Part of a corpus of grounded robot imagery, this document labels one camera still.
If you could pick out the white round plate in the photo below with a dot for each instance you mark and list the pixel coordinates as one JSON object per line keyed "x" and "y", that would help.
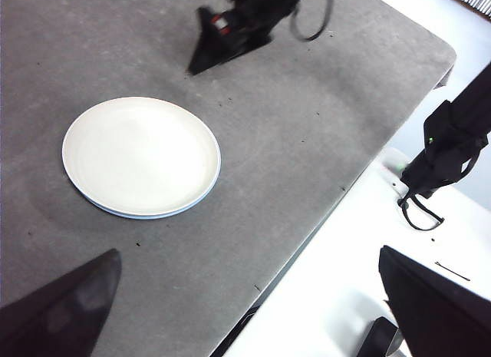
{"x": 142, "y": 157}

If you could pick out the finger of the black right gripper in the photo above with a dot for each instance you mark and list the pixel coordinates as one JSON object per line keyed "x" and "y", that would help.
{"x": 230, "y": 50}
{"x": 205, "y": 38}

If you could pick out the thin black pin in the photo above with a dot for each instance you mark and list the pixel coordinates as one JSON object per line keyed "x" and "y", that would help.
{"x": 452, "y": 272}

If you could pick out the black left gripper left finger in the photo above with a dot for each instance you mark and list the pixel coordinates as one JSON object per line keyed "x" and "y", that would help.
{"x": 65, "y": 315}

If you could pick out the black cylinder mount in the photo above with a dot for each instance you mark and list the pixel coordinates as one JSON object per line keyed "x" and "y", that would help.
{"x": 379, "y": 338}

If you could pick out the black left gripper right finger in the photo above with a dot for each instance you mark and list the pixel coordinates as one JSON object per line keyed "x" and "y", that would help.
{"x": 441, "y": 311}

